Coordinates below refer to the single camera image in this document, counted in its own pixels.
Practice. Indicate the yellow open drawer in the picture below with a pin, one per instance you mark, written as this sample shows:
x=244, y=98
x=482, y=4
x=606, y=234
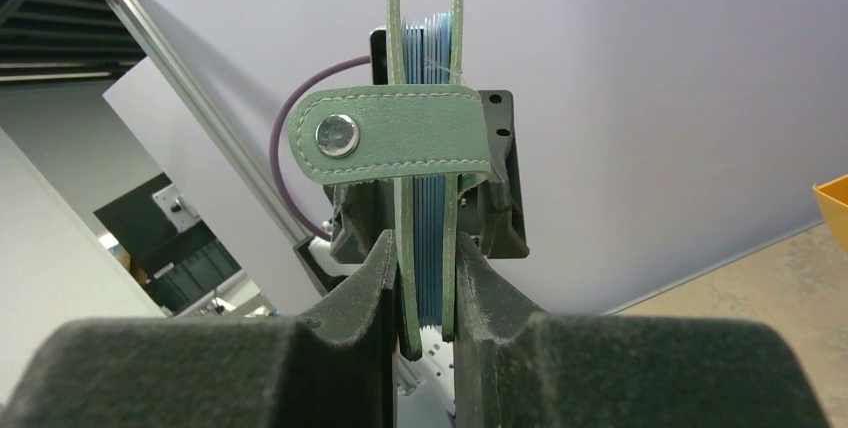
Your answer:
x=831, y=198

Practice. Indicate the green card holder wallet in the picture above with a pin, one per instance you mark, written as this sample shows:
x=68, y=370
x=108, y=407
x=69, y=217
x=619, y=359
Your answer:
x=324, y=128

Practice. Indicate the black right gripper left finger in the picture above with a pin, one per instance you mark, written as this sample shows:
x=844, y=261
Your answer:
x=331, y=366

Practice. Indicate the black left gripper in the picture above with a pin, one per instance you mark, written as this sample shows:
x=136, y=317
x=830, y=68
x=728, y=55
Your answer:
x=497, y=180

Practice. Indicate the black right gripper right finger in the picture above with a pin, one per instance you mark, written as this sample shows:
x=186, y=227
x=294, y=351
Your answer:
x=517, y=365

